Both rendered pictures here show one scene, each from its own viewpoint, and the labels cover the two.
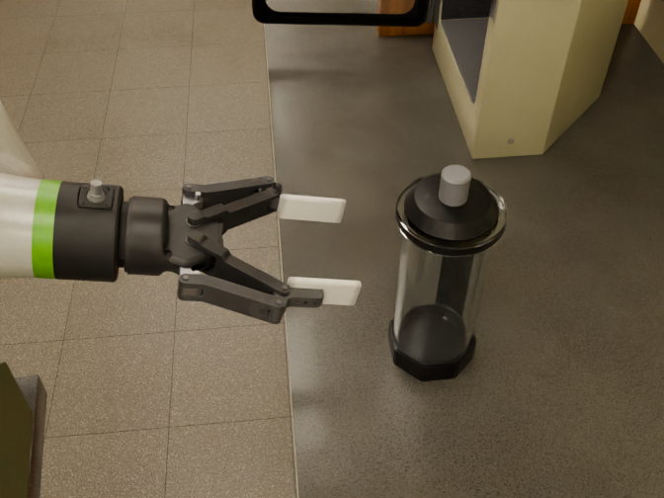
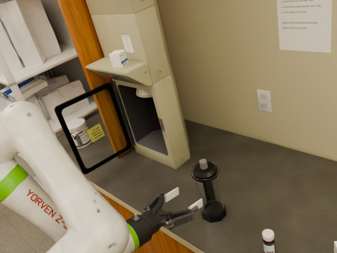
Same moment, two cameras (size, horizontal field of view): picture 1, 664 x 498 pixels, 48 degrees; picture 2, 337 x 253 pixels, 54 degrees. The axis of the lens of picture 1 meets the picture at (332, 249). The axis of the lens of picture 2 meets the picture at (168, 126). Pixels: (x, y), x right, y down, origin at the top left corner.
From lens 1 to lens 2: 60 cm
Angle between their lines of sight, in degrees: 30
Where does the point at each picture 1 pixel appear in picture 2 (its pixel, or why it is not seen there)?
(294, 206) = (168, 196)
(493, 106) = (174, 152)
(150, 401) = not seen: outside the picture
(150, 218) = (151, 215)
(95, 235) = (144, 226)
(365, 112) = (137, 177)
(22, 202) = not seen: hidden behind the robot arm
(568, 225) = not seen: hidden behind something
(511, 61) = (173, 138)
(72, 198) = (132, 222)
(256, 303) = (188, 217)
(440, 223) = (207, 173)
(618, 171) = (209, 149)
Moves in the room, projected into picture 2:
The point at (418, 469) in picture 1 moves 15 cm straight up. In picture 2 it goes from (240, 237) to (235, 208)
